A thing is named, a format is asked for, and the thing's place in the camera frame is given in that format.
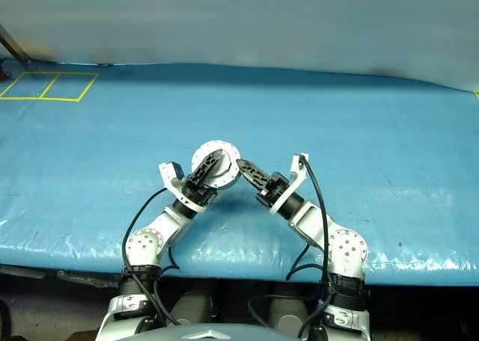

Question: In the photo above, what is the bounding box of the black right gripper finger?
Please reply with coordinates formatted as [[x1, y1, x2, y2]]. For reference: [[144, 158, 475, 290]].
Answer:
[[235, 159, 269, 195], [242, 158, 274, 187]]

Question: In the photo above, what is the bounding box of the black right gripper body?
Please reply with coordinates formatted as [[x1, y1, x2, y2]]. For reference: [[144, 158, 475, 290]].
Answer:
[[255, 171, 290, 207]]

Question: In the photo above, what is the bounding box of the round white metal flange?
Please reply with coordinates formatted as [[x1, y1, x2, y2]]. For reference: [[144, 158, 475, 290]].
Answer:
[[190, 139, 242, 187]]

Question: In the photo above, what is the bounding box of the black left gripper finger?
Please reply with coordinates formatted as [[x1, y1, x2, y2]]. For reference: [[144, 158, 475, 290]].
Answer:
[[189, 150, 222, 187], [201, 154, 227, 189]]

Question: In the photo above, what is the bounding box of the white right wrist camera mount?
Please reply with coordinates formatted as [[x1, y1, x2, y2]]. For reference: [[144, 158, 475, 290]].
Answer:
[[269, 152, 311, 213]]

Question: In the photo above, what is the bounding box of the grey robot torso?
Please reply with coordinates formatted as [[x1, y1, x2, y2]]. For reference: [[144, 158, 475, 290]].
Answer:
[[125, 322, 302, 341]]

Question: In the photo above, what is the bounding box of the yellow tape double rectangle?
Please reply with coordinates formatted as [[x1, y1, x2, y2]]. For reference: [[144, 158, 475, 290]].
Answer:
[[0, 71, 100, 103]]

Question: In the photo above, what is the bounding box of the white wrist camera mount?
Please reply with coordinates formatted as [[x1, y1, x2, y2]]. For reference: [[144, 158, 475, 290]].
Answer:
[[269, 152, 311, 213], [157, 161, 217, 213]]

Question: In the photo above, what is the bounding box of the dark rounded shape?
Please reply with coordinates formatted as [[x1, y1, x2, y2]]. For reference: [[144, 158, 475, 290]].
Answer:
[[267, 295, 306, 330], [174, 291, 215, 326]]

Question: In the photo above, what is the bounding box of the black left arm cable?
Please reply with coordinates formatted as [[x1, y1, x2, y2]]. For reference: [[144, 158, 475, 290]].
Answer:
[[120, 186, 183, 327]]

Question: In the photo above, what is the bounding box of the grey metal bar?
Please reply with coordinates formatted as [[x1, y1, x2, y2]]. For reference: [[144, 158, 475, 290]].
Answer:
[[0, 23, 34, 65]]

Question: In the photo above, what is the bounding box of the blue table cover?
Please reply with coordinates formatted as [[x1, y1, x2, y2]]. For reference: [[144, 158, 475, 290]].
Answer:
[[0, 58, 479, 286]]

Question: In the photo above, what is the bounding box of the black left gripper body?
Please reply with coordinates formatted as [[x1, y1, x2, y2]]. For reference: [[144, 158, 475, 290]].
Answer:
[[180, 176, 219, 208]]

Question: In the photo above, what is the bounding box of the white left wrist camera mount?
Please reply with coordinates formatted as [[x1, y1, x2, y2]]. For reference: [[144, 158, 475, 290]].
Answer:
[[157, 161, 217, 213]]

